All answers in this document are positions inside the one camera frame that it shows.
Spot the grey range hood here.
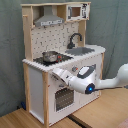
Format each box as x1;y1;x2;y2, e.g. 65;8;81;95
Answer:
35;5;64;27

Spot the black toy faucet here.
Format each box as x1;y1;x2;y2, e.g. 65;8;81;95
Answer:
67;33;82;49

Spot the white cabinet door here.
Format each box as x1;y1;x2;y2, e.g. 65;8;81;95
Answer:
79;55;102;106

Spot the grey toy sink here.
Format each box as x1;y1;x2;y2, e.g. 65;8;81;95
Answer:
66;47;94;56

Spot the silver toy pot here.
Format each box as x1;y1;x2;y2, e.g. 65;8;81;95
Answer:
42;51;58;63

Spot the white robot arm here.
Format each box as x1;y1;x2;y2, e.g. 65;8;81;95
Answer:
52;64;128;94

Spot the white oven door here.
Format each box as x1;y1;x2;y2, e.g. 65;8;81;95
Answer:
48;76;79;125

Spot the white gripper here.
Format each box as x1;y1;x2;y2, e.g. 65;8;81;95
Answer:
52;67;76;88

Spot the wooden toy kitchen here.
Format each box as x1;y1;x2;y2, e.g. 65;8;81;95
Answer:
22;2;105;127

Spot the white microwave door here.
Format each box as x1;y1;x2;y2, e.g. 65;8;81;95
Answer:
67;3;90;21

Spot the black stove top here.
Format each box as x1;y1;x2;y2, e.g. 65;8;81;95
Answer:
34;54;70;66

